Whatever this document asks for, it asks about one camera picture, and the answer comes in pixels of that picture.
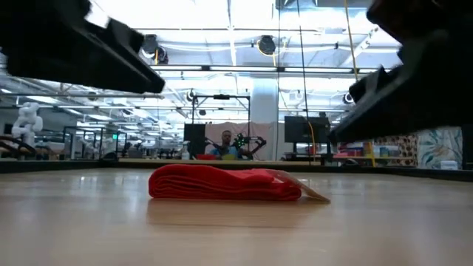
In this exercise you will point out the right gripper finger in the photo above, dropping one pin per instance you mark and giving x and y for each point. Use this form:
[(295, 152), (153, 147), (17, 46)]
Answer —
[(417, 99)]

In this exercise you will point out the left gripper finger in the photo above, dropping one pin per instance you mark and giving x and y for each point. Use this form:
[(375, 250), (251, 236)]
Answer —
[(92, 59)]

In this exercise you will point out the red cloth napkin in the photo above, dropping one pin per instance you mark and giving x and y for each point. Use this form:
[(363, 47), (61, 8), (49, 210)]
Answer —
[(221, 184)]

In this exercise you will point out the black background robot arm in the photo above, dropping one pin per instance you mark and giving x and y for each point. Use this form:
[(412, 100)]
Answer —
[(255, 140)]

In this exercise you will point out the leopard pattern fabric panel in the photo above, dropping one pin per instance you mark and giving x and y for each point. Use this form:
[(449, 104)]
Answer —
[(406, 147)]

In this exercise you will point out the floral pattern fabric panel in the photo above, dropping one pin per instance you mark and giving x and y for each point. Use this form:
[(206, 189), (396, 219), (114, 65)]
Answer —
[(439, 147)]

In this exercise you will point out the black cabinet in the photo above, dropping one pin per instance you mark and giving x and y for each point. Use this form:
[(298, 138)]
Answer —
[(467, 147)]

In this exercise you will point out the white storage box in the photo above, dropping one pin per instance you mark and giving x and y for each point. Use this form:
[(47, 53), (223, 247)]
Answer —
[(449, 165)]

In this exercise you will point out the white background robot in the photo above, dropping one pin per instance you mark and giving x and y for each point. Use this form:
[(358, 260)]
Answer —
[(27, 122)]

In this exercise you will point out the black curved tube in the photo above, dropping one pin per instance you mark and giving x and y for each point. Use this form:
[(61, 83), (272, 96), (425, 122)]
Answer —
[(24, 145)]

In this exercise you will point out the black monitor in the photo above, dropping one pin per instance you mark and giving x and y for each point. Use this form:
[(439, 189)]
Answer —
[(306, 129)]

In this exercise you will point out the black screen panel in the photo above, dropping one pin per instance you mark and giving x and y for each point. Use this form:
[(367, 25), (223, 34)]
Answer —
[(194, 134)]

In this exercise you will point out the white spray bottle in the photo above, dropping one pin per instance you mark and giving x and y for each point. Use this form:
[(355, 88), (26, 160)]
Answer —
[(186, 152)]

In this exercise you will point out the person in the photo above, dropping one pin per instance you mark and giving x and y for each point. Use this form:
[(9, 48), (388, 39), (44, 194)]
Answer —
[(226, 138)]

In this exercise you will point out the white hanging sheet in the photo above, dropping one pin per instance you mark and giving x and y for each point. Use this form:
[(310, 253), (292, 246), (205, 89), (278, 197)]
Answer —
[(260, 129)]

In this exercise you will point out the black metal table frame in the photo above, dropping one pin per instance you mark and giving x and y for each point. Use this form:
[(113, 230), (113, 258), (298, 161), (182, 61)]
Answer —
[(369, 171)]

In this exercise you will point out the black enclosure frame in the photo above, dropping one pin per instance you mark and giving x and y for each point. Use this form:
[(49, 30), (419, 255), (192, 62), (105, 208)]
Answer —
[(64, 144)]

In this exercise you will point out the black metal rig frame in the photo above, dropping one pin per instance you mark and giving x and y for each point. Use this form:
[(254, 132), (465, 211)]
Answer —
[(221, 97)]

